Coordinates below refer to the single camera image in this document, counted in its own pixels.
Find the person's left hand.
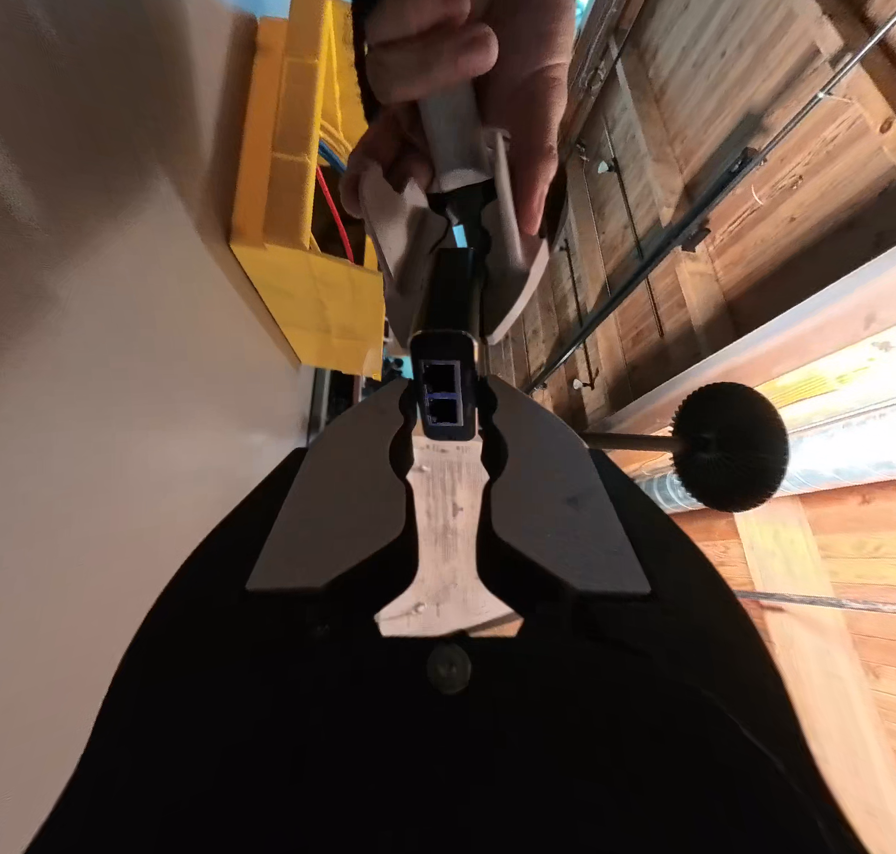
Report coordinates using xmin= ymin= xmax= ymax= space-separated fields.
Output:
xmin=342 ymin=0 xmax=580 ymax=239

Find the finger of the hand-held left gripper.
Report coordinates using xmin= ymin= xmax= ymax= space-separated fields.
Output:
xmin=479 ymin=127 xmax=555 ymax=346
xmin=359 ymin=168 xmax=450 ymax=352

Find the black network adapter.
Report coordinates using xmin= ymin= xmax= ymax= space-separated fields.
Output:
xmin=408 ymin=247 xmax=485 ymax=443

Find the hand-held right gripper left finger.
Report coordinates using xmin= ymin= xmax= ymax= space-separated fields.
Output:
xmin=245 ymin=378 xmax=415 ymax=594

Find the red ethernet cable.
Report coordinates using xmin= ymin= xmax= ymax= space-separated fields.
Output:
xmin=314 ymin=162 xmax=356 ymax=264

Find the black round ceiling fixture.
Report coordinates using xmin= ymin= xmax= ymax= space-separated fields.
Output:
xmin=581 ymin=381 xmax=791 ymax=513

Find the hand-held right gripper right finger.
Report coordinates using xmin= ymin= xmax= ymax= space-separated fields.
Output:
xmin=479 ymin=374 xmax=653 ymax=596

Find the yellow plastic bin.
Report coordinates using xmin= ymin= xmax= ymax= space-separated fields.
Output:
xmin=228 ymin=0 xmax=387 ymax=383

